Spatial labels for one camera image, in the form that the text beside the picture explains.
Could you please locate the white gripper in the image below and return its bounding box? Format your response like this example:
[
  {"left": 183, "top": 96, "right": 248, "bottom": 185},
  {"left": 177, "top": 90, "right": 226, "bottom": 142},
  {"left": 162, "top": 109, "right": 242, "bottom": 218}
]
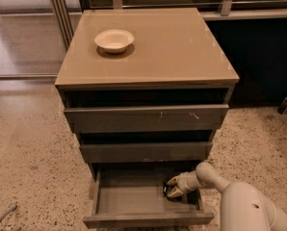
[{"left": 167, "top": 170, "right": 200, "bottom": 198}]

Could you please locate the black rxbar chocolate wrapper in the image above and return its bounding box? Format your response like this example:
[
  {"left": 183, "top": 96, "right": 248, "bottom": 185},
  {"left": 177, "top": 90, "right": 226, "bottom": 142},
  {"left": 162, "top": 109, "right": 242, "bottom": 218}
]
[{"left": 163, "top": 183, "right": 182, "bottom": 201}]

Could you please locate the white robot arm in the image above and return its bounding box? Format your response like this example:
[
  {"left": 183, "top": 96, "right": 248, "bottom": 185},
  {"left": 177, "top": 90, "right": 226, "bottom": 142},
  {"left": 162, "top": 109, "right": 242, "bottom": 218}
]
[{"left": 166, "top": 162, "right": 287, "bottom": 231}]

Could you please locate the grey middle drawer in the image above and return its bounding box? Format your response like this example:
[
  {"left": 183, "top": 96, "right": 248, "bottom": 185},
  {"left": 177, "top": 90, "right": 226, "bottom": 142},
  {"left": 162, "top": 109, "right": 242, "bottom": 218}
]
[{"left": 80, "top": 141, "right": 212, "bottom": 163}]

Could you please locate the grey open bottom drawer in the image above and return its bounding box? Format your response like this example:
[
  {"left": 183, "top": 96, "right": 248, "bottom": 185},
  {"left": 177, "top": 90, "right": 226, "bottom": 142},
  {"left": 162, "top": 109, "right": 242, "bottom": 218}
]
[{"left": 83, "top": 161, "right": 214, "bottom": 228}]

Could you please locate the grey top drawer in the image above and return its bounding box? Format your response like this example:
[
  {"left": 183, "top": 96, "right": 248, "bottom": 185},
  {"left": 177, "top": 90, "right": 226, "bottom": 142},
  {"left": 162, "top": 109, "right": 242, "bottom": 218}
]
[{"left": 65, "top": 104, "right": 228, "bottom": 133}]

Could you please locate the grey drawer cabinet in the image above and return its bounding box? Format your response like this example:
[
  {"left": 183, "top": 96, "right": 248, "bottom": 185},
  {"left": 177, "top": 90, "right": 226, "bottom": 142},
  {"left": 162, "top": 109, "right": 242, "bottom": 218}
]
[{"left": 54, "top": 7, "right": 240, "bottom": 181}]

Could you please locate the small dark floor object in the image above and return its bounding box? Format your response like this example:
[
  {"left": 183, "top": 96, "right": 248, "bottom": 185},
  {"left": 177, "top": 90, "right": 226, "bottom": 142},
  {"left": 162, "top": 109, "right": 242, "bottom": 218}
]
[{"left": 277, "top": 96, "right": 287, "bottom": 115}]

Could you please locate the white ceramic bowl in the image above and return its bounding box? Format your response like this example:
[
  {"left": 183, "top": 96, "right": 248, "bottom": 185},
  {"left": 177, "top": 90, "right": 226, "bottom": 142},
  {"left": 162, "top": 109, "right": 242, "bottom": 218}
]
[{"left": 94, "top": 29, "right": 135, "bottom": 54}]

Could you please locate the grey metal floor bar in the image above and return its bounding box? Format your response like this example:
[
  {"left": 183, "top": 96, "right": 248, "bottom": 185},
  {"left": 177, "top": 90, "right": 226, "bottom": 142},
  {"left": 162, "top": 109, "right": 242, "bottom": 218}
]
[{"left": 0, "top": 204, "right": 17, "bottom": 222}]

